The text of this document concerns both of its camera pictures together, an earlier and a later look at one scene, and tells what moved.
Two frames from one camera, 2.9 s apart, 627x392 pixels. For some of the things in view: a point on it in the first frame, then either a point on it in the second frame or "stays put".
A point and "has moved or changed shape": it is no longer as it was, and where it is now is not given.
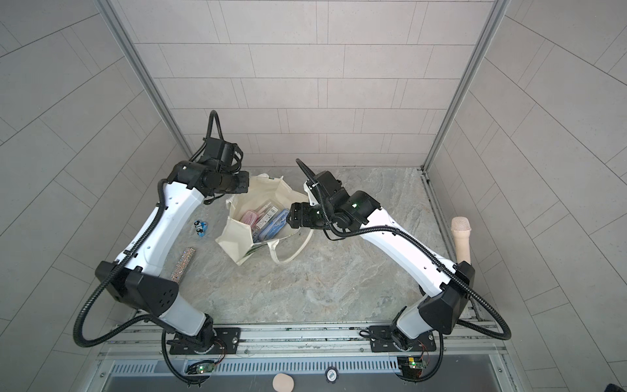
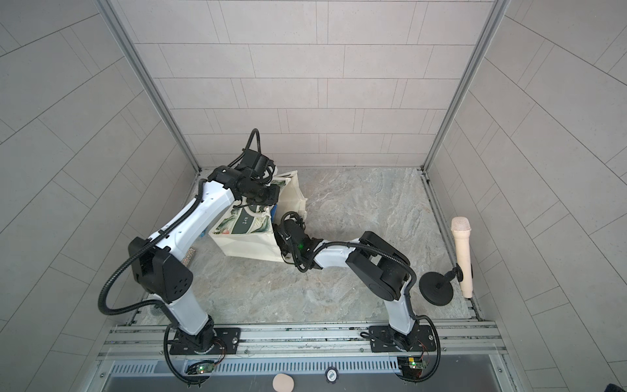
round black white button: (331, 375) stays put
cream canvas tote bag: (258, 217) has moved or changed shape
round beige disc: (283, 382) stays put
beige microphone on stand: (461, 228) stays put
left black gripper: (242, 187) -> (273, 198)
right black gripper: (307, 216) -> (278, 229)
